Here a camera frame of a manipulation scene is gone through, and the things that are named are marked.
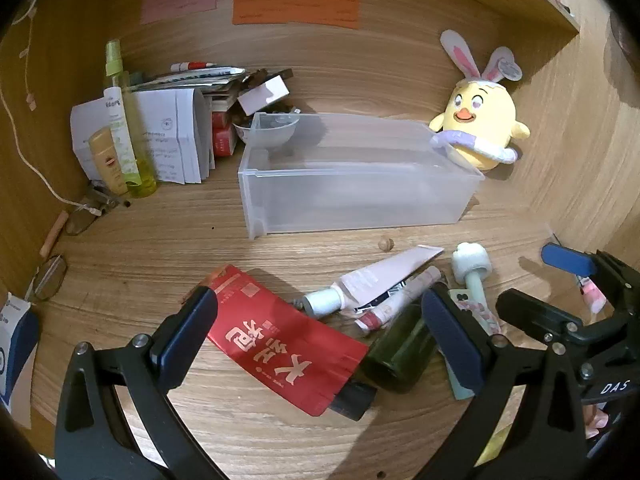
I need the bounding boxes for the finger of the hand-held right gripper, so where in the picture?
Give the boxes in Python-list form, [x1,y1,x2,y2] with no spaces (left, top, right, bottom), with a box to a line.
[542,243,640,312]
[496,289,617,347]

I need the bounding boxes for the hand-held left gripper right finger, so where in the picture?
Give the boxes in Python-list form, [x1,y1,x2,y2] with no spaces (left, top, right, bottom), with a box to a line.
[415,287,588,480]

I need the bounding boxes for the yellow-green spray bottle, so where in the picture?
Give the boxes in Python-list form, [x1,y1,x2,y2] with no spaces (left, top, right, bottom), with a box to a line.
[103,39,158,198]

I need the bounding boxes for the small pink white toy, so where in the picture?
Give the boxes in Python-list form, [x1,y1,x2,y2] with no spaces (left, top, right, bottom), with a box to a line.
[575,275,608,313]

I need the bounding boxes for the person's right hand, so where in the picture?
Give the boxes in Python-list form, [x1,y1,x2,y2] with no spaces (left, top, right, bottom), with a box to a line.
[582,402,608,441]

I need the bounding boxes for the small white cardboard box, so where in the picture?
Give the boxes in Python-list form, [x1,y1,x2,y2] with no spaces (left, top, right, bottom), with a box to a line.
[237,74,291,115]

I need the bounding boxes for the white cap light-green tube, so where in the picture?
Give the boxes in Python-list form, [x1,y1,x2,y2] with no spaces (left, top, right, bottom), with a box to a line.
[445,287,501,401]

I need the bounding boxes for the pink and white tube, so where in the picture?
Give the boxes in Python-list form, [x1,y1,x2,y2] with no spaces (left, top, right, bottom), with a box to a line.
[302,245,445,317]

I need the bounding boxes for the pile of printed leaflets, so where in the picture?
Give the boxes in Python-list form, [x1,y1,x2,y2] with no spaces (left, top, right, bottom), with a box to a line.
[131,66,248,93]

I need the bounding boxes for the dark green bottle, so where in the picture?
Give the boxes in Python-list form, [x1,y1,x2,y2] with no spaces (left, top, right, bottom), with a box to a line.
[360,300,448,395]

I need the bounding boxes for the clear plastic bowl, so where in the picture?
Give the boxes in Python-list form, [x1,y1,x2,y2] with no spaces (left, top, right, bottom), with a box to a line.
[231,110,301,148]

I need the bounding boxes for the patterned pink lip balm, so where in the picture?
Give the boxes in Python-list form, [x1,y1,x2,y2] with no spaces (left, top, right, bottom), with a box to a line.
[355,266,443,333]

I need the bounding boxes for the orange paper note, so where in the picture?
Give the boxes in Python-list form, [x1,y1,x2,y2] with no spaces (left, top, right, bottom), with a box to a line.
[231,0,361,29]

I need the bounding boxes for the eyeglasses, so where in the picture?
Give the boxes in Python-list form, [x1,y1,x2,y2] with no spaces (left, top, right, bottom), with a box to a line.
[27,255,68,303]
[65,182,133,237]

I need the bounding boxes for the white cable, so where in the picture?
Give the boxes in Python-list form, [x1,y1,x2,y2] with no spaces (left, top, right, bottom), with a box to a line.
[0,0,103,216]

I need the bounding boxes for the blue and white carton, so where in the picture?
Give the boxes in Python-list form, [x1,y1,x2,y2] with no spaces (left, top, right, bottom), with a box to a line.
[0,292,41,428]

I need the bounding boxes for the yellow chick plush toy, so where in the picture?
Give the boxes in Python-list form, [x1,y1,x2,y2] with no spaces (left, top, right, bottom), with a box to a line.
[429,29,531,173]

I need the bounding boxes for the clear plastic bin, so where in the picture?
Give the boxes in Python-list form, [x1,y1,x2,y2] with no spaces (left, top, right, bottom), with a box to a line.
[237,112,486,241]

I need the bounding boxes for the stack of folded white papers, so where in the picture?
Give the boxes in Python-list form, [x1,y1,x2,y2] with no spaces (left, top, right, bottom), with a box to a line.
[70,87,216,184]

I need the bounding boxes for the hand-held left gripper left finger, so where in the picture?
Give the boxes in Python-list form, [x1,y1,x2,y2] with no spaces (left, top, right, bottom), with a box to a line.
[54,286,236,480]

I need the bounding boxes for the beige lotion bottle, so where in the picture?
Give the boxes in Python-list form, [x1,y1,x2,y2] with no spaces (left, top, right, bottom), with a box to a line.
[89,127,130,196]

